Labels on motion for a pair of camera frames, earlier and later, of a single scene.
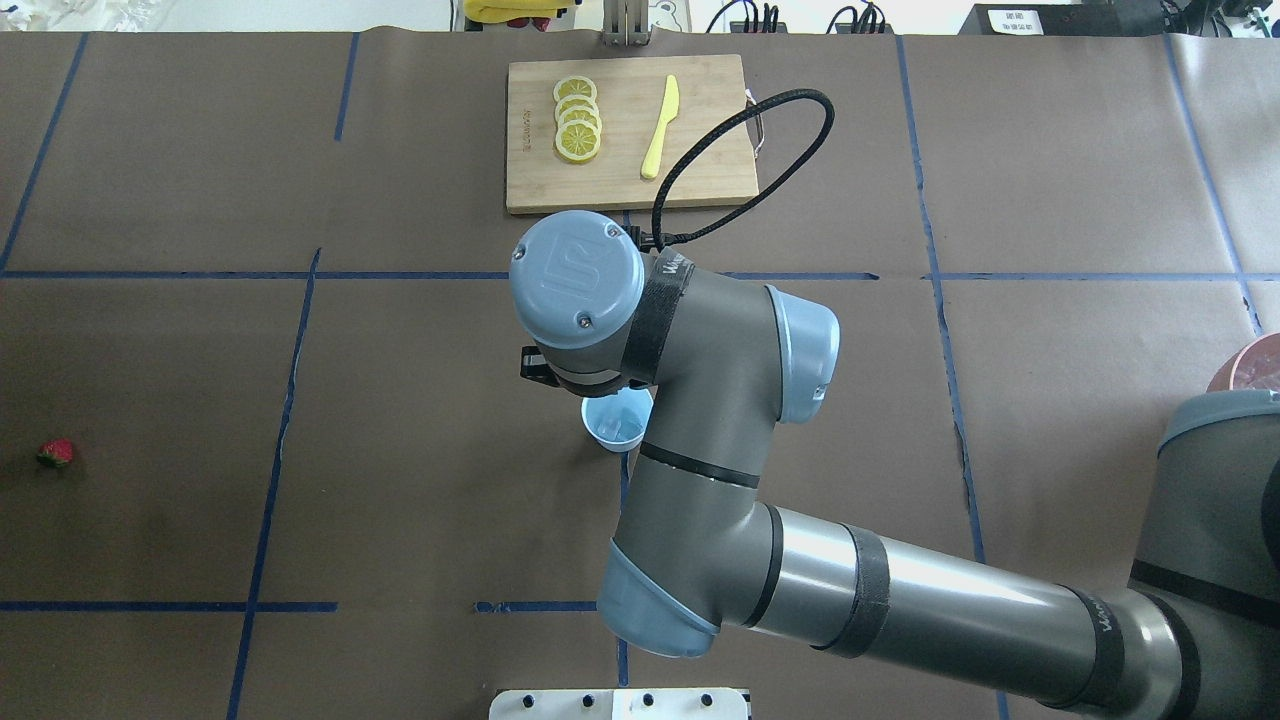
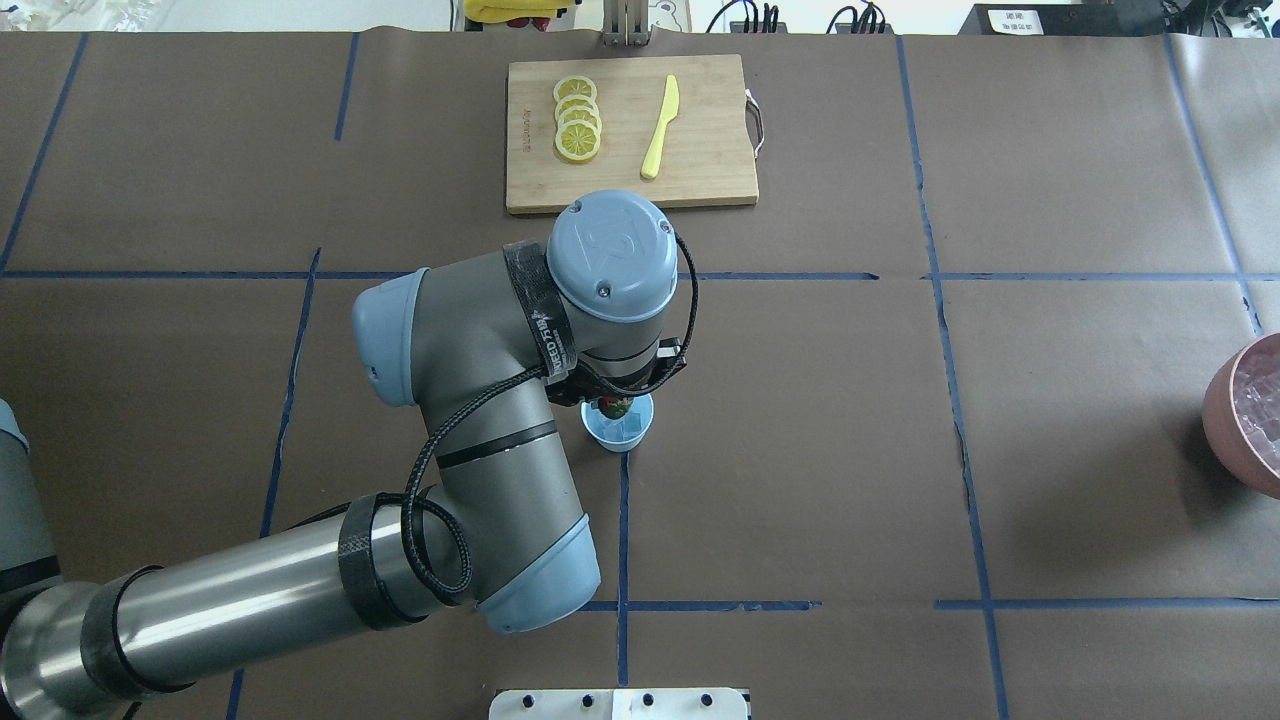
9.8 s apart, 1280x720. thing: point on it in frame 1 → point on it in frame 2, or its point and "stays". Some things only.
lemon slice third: (579, 112) stays
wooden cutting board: (604, 134) stays
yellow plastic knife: (651, 162) stays
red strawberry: (56, 452) → (613, 407)
